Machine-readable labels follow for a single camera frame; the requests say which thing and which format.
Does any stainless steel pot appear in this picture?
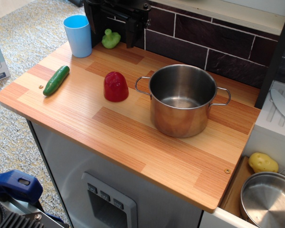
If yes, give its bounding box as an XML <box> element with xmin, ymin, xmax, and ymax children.
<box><xmin>146</xmin><ymin>64</ymin><xmax>220</xmax><ymax>138</ymax></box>

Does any light blue plastic cup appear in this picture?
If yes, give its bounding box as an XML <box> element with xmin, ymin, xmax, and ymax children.
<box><xmin>63</xmin><ymin>15</ymin><xmax>92</xmax><ymax>58</ymax></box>

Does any light green toy vegetable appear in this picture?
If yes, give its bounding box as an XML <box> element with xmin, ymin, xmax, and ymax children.
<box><xmin>102</xmin><ymin>28</ymin><xmax>121</xmax><ymax>49</ymax></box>

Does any green toy cucumber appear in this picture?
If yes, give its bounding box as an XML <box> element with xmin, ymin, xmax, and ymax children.
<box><xmin>43</xmin><ymin>66</ymin><xmax>70</xmax><ymax>96</ymax></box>

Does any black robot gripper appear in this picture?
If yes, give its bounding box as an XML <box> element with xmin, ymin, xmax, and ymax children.
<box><xmin>83</xmin><ymin>0</ymin><xmax>151</xmax><ymax>48</ymax></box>

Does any blue clamp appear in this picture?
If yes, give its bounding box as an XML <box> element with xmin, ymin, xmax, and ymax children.
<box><xmin>0</xmin><ymin>170</ymin><xmax>43</xmax><ymax>204</ymax></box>

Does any steel pan in sink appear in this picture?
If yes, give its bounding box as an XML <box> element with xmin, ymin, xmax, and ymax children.
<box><xmin>240</xmin><ymin>172</ymin><xmax>285</xmax><ymax>228</ymax></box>

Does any yellow toy potato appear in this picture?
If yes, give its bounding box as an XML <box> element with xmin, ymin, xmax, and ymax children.
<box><xmin>248</xmin><ymin>152</ymin><xmax>279</xmax><ymax>173</ymax></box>

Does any white dish rack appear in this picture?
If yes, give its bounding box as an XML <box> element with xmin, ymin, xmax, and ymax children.
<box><xmin>257</xmin><ymin>81</ymin><xmax>285</xmax><ymax>135</ymax></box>

